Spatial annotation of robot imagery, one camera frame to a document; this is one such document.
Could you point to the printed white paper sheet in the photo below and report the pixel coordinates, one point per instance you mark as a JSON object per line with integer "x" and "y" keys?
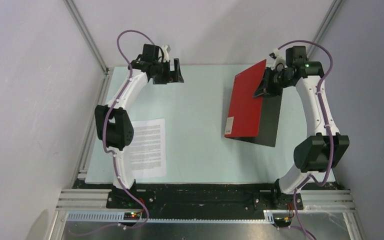
{"x": 147, "y": 151}

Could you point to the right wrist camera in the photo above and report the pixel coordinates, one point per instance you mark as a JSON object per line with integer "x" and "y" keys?
{"x": 279, "y": 62}

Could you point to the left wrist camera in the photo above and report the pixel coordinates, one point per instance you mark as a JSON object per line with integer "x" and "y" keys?
{"x": 165, "y": 53}

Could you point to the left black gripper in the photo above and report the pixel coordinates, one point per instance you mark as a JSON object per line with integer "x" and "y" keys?
{"x": 171, "y": 75}

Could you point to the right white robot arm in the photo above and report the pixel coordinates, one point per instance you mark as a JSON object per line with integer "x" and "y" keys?
{"x": 316, "y": 156}

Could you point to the left aluminium corner post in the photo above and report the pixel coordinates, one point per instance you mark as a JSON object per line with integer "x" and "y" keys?
{"x": 86, "y": 34}

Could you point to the right controller board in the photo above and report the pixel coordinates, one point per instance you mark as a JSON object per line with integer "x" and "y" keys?
{"x": 282, "y": 222}

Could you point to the left controller board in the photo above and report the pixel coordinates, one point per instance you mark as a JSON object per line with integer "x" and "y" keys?
{"x": 132, "y": 216}

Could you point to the aluminium frame rail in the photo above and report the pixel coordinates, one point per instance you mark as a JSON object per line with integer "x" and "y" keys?
{"x": 97, "y": 206}

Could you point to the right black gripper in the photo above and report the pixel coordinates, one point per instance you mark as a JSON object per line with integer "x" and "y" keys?
{"x": 265, "y": 87}

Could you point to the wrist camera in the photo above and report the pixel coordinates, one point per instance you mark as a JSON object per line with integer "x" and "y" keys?
{"x": 279, "y": 62}
{"x": 165, "y": 53}

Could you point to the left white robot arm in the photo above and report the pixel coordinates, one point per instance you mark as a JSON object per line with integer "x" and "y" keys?
{"x": 113, "y": 125}

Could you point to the aluminium corner post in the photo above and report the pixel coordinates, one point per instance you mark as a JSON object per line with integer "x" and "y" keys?
{"x": 327, "y": 21}
{"x": 86, "y": 34}

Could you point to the right aluminium corner post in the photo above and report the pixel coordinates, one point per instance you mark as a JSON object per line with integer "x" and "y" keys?
{"x": 327, "y": 21}

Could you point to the controller board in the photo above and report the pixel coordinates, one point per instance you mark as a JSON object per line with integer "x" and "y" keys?
{"x": 132, "y": 216}
{"x": 282, "y": 222}

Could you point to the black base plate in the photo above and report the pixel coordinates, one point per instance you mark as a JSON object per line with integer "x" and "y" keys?
{"x": 198, "y": 201}

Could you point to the red and black folder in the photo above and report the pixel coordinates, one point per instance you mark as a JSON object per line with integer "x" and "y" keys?
{"x": 252, "y": 119}

